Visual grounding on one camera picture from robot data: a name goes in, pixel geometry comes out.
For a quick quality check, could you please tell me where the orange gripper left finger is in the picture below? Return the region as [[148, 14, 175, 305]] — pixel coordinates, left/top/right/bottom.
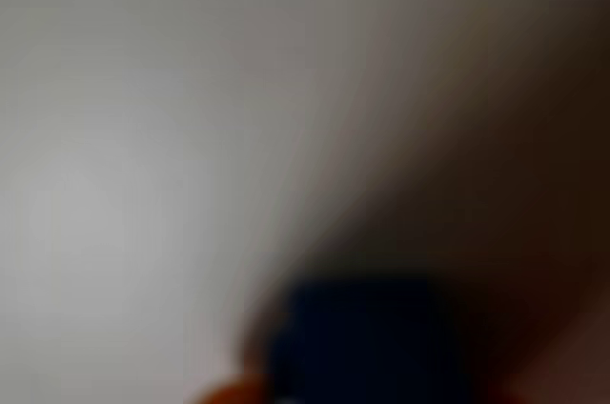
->
[[183, 370, 275, 404]]

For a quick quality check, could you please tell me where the blue toy brick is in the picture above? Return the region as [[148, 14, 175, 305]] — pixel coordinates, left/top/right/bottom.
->
[[264, 277, 476, 404]]

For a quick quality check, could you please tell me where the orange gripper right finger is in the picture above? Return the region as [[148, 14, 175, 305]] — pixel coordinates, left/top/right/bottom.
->
[[495, 298, 610, 404]]

